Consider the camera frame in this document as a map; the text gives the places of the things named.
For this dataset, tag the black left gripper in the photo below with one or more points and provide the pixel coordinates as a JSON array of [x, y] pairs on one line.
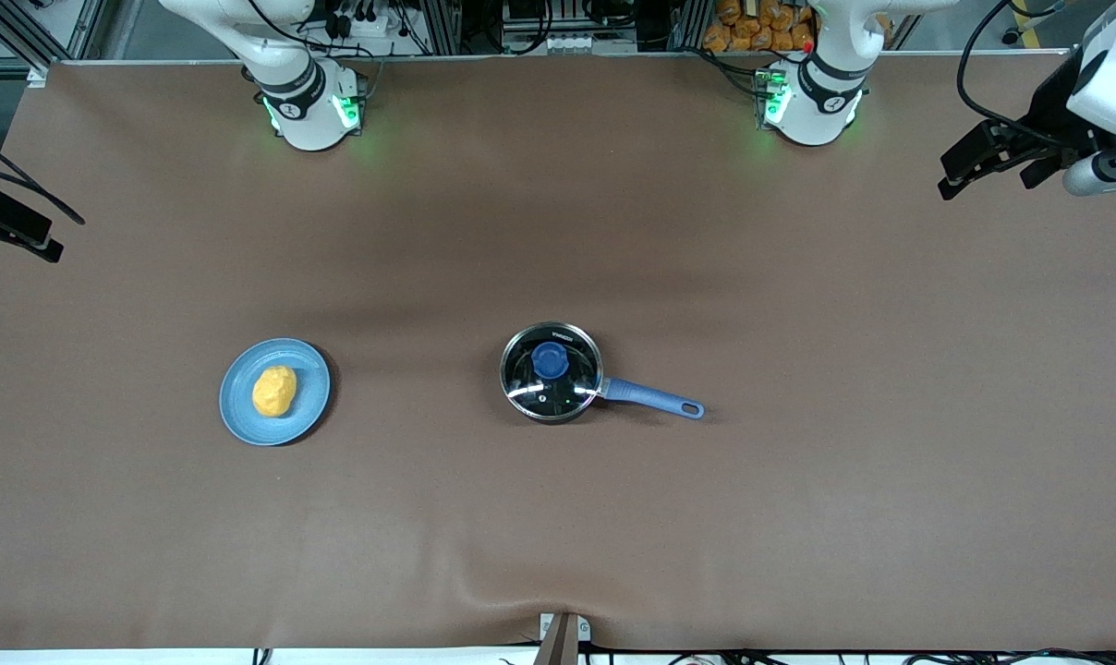
[[1049, 115]]

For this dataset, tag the yellow potato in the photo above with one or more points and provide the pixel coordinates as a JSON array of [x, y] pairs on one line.
[[274, 391]]

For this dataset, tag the glass lid with blue knob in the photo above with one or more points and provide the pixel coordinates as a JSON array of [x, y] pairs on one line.
[[551, 369]]

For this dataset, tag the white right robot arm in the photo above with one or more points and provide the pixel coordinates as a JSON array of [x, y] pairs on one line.
[[304, 102]]

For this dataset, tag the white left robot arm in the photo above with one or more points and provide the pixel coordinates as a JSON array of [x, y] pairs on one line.
[[821, 97]]

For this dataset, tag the blue plate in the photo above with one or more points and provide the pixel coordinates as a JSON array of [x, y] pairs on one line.
[[244, 416]]

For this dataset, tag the bag of orange items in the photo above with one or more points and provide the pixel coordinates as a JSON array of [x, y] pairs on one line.
[[761, 23]]

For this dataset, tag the white power strip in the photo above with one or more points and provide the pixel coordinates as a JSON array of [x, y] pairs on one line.
[[576, 43]]

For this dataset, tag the brown table cover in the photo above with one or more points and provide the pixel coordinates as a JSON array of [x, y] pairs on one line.
[[558, 536]]

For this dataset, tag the aluminium frame post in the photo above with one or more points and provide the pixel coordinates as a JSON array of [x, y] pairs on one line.
[[82, 28]]

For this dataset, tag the metal bracket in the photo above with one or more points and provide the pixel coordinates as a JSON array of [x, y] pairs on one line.
[[564, 637]]

